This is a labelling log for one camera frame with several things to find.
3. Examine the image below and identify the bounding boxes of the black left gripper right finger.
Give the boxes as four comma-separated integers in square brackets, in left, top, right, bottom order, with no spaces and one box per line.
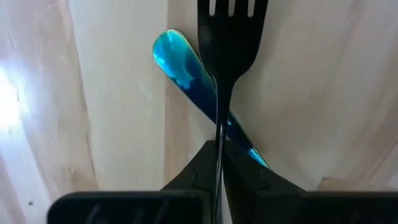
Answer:
[222,141,398,224]

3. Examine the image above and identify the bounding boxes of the iridescent metal fork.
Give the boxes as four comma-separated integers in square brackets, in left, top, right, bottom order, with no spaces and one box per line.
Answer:
[151,29,271,170]

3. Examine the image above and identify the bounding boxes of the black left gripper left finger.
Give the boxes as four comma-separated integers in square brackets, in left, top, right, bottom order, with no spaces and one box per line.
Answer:
[46,139,218,224]

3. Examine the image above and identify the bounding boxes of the black metal fork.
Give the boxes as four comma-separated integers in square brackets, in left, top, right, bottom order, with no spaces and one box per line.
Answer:
[197,0,269,224]

